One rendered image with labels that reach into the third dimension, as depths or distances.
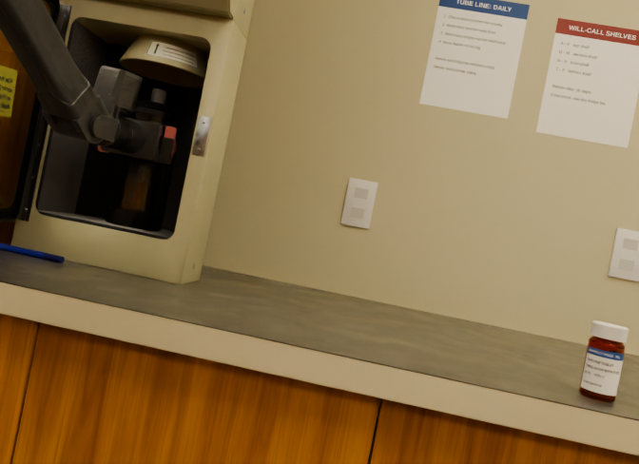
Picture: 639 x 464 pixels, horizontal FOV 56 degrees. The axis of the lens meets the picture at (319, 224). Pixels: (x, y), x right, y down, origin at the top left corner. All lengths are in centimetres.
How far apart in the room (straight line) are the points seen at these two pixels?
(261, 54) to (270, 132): 19
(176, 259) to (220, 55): 36
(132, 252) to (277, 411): 45
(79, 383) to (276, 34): 99
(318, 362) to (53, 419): 36
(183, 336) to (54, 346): 18
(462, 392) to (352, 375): 13
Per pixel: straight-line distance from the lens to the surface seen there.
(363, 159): 145
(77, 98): 93
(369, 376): 73
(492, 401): 74
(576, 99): 155
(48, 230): 116
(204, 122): 107
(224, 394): 78
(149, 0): 113
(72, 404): 86
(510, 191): 148
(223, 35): 110
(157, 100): 121
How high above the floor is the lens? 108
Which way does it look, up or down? level
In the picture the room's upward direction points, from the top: 11 degrees clockwise
